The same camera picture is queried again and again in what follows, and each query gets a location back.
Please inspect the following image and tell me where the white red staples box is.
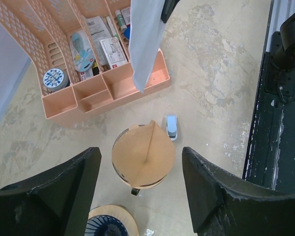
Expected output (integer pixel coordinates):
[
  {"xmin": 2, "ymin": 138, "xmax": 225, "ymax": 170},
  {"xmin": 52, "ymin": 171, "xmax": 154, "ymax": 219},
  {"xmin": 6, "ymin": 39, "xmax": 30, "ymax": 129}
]
[{"xmin": 121, "ymin": 7, "xmax": 131, "ymax": 26}]

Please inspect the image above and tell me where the brown paper coffee filter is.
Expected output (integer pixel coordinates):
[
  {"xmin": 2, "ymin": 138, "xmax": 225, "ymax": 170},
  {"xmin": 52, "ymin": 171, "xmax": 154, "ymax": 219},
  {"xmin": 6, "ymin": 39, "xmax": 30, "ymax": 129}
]
[{"xmin": 112, "ymin": 120, "xmax": 176, "ymax": 187}]

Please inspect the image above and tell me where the glue stick green label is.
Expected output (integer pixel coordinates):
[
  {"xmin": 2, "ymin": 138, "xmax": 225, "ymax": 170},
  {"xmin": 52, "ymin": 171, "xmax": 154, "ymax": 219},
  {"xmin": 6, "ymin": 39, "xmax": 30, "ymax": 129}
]
[{"xmin": 115, "ymin": 10, "xmax": 127, "ymax": 32}]

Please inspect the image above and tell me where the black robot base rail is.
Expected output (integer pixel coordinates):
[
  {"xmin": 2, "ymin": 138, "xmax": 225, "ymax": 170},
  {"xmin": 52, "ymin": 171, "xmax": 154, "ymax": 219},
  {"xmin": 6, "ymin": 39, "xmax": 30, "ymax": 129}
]
[{"xmin": 242, "ymin": 0, "xmax": 295, "ymax": 194}]

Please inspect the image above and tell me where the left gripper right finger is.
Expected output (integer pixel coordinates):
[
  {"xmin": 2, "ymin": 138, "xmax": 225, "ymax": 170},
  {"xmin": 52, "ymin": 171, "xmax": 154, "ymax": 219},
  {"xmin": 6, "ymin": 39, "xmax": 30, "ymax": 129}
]
[{"xmin": 182, "ymin": 147, "xmax": 295, "ymax": 236}]

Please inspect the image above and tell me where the peach plastic desk organizer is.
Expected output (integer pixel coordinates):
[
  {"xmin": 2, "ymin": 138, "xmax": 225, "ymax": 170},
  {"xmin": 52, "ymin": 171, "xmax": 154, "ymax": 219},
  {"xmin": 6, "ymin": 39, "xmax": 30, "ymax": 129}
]
[{"xmin": 0, "ymin": 0, "xmax": 171, "ymax": 127}]

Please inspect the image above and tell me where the small blue stapler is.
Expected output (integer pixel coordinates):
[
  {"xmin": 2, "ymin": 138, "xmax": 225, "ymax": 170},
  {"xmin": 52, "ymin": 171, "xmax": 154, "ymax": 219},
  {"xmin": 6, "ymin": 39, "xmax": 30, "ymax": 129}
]
[{"xmin": 166, "ymin": 115, "xmax": 178, "ymax": 141}]

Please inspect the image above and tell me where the blue ribbed dripper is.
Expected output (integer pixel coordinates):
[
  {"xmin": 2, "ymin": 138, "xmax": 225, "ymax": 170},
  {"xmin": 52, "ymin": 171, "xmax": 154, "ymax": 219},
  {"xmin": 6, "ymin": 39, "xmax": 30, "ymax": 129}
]
[{"xmin": 85, "ymin": 215, "xmax": 129, "ymax": 236}]

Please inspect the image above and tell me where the blue stamp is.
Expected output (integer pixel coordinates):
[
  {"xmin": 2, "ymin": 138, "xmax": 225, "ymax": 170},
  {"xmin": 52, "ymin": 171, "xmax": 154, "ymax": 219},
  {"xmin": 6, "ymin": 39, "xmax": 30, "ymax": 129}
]
[{"xmin": 123, "ymin": 26, "xmax": 131, "ymax": 40}]

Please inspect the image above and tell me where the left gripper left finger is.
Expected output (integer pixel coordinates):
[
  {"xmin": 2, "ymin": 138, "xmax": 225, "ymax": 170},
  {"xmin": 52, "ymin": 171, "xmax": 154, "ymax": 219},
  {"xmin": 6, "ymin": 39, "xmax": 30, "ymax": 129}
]
[{"xmin": 0, "ymin": 147, "xmax": 101, "ymax": 236}]

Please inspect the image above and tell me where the white paper coffee filter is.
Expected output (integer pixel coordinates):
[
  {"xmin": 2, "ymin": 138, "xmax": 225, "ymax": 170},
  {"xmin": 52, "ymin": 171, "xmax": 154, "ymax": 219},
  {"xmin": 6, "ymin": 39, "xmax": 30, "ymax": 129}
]
[{"xmin": 129, "ymin": 0, "xmax": 166, "ymax": 93}]

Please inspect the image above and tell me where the white stapler box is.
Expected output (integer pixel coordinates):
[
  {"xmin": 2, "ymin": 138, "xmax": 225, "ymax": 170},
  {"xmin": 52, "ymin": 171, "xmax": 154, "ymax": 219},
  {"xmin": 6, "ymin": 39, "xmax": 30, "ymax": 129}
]
[{"xmin": 100, "ymin": 37, "xmax": 128, "ymax": 69}]

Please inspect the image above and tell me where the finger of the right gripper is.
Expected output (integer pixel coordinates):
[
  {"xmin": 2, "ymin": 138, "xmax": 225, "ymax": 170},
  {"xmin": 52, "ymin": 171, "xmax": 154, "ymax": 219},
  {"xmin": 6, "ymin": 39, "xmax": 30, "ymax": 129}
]
[{"xmin": 161, "ymin": 0, "xmax": 179, "ymax": 24}]

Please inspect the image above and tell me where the light blue scissors pack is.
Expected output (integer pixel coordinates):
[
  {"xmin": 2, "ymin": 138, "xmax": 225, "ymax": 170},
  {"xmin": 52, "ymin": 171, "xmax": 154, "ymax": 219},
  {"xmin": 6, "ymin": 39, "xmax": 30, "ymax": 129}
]
[{"xmin": 69, "ymin": 30, "xmax": 95, "ymax": 72}]

